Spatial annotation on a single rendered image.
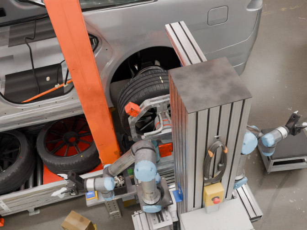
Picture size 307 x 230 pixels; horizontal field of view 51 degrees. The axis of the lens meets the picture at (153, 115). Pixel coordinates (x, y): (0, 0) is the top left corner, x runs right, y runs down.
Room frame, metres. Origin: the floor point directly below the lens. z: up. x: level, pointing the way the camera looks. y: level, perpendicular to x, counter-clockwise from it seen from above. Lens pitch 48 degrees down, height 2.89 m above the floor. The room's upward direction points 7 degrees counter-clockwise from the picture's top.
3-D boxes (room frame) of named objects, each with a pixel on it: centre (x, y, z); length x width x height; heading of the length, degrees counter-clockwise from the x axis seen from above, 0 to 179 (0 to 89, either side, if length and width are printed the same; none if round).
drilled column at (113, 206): (1.37, 0.47, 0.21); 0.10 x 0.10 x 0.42; 9
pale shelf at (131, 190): (1.38, 0.44, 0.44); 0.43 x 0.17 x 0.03; 99
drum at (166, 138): (1.65, -0.08, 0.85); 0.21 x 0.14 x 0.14; 9
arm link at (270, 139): (1.17, -0.72, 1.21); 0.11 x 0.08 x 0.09; 114
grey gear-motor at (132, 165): (1.91, 0.25, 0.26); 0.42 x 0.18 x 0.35; 9
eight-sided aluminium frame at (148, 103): (1.72, -0.07, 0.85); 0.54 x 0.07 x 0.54; 99
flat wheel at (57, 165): (1.98, 0.82, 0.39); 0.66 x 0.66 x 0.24
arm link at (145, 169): (0.97, 0.08, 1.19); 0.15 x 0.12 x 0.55; 175
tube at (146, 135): (1.58, 0.01, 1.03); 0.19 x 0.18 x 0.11; 9
